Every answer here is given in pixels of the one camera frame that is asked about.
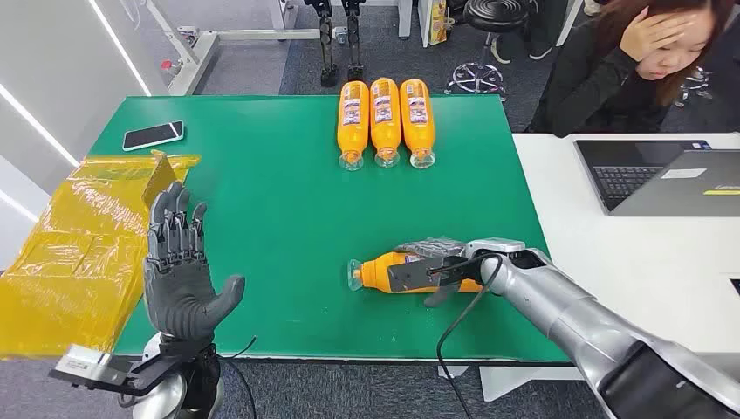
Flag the person's right hand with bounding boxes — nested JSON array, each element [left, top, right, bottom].
[[620, 12, 686, 62]]

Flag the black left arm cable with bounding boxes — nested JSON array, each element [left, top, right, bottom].
[[219, 336, 258, 419]]

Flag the yellow plastic wrapped package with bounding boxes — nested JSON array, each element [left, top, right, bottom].
[[0, 151, 202, 360]]

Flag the black robot leg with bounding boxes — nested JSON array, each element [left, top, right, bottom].
[[340, 0, 367, 82], [305, 0, 340, 88]]

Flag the brown cardboard piece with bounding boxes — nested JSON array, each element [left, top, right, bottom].
[[141, 151, 177, 206]]

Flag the chrome chair base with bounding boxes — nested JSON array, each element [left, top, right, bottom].
[[673, 66, 715, 108]]

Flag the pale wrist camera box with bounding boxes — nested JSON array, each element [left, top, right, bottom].
[[462, 237, 527, 261], [49, 345, 146, 397]]

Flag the yellow printed box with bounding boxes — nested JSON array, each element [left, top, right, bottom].
[[428, 0, 449, 46]]

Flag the black smartphone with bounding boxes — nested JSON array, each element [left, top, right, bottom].
[[122, 120, 185, 153]]

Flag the person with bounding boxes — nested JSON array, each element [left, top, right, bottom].
[[527, 0, 740, 139]]

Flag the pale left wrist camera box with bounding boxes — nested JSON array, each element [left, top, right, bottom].
[[49, 345, 146, 397]]

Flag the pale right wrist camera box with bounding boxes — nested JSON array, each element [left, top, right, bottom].
[[462, 237, 527, 261]]

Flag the green table mat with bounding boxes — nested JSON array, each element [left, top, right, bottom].
[[86, 93, 571, 364]]

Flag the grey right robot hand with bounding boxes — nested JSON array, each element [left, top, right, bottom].
[[387, 237, 467, 307]]

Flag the orange bottle with clear cap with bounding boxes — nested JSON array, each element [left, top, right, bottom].
[[347, 250, 483, 295], [399, 78, 437, 170], [337, 79, 371, 172], [369, 76, 402, 169]]

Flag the grey laptop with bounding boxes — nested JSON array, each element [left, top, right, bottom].
[[573, 138, 740, 218]]

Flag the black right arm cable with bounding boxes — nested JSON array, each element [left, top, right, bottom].
[[436, 254, 504, 419]]

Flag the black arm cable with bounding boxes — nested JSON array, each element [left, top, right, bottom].
[[219, 336, 258, 419], [436, 254, 504, 419]]

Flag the white metal frame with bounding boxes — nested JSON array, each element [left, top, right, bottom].
[[144, 0, 322, 97]]

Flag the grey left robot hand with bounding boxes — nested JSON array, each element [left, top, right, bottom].
[[143, 182, 246, 343]]

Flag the black round stool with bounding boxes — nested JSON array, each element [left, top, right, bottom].
[[445, 0, 530, 100]]

